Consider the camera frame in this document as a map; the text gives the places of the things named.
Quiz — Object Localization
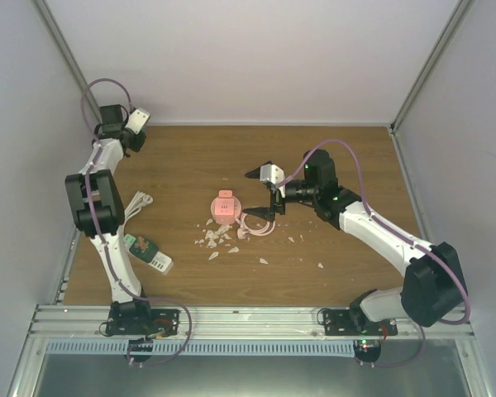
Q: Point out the pink round power strip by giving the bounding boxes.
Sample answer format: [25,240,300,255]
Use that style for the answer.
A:
[209,197,244,227]

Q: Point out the pink cube socket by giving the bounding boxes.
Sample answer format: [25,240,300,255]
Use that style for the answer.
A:
[211,190,236,225]

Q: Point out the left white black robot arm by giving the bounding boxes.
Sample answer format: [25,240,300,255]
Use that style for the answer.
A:
[65,105,154,334]

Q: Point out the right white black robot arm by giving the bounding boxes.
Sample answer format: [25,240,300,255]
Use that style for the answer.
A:
[243,149,468,335]

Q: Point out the white power strip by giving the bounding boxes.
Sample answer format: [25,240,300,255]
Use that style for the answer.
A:
[125,243,174,275]

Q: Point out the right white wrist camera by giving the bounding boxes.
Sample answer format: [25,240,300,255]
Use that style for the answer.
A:
[259,163,285,196]

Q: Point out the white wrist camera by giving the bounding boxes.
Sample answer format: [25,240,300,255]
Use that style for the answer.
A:
[125,108,150,135]
[259,163,285,196]

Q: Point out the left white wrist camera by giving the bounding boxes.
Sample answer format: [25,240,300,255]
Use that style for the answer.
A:
[125,108,150,135]

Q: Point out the white power cord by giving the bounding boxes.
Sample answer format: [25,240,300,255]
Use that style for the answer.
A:
[122,189,155,226]

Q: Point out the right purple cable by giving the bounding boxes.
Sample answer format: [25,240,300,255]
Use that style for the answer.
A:
[276,138,471,369]

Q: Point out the purple cable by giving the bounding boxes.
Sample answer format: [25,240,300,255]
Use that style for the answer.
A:
[276,138,471,369]
[79,77,195,368]

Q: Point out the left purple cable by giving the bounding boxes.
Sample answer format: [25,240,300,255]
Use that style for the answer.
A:
[79,77,195,368]

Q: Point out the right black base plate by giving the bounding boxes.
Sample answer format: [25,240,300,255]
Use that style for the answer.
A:
[316,308,398,337]

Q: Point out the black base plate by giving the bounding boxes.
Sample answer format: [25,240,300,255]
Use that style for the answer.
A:
[98,306,180,338]
[316,308,398,337]

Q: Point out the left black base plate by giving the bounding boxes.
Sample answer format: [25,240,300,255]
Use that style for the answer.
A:
[98,306,180,338]

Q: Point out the aluminium rail frame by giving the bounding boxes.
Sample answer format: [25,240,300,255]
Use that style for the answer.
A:
[10,126,490,396]

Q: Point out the grey slotted cable duct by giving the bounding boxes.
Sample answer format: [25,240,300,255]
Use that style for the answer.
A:
[45,338,355,357]

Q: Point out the right aluminium post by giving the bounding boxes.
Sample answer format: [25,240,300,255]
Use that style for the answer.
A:
[389,0,474,135]

